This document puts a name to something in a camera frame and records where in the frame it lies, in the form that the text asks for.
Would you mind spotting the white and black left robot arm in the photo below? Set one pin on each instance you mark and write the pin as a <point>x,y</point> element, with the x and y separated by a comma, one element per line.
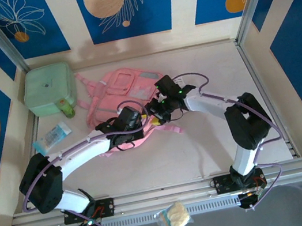
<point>81,151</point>

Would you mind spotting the small green bottle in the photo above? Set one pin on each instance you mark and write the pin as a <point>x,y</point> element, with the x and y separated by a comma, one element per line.
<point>68,110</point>

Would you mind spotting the pink backpack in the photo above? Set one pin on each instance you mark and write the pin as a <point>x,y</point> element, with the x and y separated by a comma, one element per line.
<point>122,85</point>

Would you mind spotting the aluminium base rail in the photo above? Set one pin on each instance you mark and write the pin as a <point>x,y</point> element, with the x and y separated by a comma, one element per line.
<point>154,195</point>

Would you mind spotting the white barcode tag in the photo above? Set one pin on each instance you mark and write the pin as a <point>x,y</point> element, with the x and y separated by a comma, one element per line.
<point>182,78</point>

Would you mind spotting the mint green lunch bag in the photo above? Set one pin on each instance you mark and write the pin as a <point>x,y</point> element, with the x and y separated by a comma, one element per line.
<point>47,87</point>

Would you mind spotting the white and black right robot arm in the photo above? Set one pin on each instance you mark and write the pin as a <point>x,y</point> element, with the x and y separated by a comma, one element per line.
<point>211,105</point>

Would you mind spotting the blue tissue pack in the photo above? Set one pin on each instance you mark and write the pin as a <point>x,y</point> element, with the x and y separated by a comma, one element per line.
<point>52,136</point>

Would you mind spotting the aluminium side rail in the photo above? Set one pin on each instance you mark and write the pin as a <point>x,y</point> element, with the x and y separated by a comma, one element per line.
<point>252,71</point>
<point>32,131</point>

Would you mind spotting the plastic bag of snacks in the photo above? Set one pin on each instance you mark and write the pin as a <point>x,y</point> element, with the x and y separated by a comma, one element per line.
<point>172,217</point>

